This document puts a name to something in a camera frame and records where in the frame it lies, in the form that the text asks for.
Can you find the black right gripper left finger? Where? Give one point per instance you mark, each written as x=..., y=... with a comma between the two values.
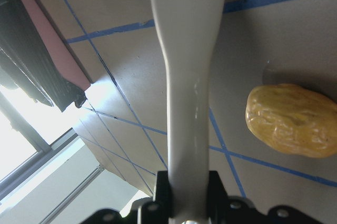
x=163, y=196

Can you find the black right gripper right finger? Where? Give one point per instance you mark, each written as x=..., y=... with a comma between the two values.
x=217, y=203

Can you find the white hand brush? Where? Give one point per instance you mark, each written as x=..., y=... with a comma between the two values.
x=187, y=31

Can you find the black lined trash bin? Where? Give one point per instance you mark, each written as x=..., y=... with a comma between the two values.
x=35, y=59

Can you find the yellow oval bread bun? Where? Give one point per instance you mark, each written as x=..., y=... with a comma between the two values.
x=292, y=120

